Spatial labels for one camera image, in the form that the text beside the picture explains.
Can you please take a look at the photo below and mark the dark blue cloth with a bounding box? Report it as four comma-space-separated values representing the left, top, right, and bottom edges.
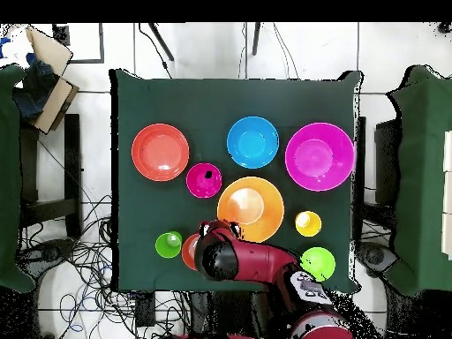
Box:
12, 52, 59, 121

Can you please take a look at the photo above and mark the dark green tablecloth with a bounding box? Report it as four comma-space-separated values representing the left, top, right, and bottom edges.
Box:
109, 68, 362, 294

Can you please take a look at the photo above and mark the small crimson bowl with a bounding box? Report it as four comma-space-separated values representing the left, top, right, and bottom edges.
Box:
185, 162, 223, 200

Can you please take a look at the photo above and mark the black stool frame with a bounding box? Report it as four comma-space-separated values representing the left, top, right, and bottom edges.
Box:
19, 113, 83, 239

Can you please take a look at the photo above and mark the black cabinet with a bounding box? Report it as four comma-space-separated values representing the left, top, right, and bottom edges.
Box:
373, 118, 402, 206

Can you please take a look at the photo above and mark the wide red-orange bowl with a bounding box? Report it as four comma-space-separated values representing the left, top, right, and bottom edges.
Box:
131, 123, 191, 183

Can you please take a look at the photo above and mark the cardboard box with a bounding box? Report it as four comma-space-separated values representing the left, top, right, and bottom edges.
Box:
13, 25, 80, 136

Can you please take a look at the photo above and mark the large orange bowl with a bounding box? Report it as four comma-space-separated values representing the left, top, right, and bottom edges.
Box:
216, 176, 285, 244

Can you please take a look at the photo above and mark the green bowl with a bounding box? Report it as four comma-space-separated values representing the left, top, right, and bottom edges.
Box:
299, 246, 336, 283

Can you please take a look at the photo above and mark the grey pedestal foot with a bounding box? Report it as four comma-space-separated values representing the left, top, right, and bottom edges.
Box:
355, 241, 400, 278

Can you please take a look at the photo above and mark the blue bowl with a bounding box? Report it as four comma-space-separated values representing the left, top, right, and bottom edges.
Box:
226, 116, 280, 170

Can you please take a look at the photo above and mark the black tripod leg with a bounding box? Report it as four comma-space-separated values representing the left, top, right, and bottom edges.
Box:
251, 22, 263, 57
147, 22, 176, 62

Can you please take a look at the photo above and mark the large magenta bowl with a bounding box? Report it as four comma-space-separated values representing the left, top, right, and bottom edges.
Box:
284, 122, 356, 192

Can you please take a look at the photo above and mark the yellow cup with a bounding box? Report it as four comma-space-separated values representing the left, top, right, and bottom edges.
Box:
295, 210, 323, 238

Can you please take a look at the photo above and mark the dark green side cloth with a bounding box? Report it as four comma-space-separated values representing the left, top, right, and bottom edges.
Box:
0, 64, 36, 294
386, 64, 452, 298

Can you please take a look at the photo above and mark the green cup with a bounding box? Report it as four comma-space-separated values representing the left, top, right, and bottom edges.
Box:
154, 230, 184, 260

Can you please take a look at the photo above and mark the small red-orange bowl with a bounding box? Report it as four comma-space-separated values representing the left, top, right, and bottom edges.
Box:
180, 232, 201, 272

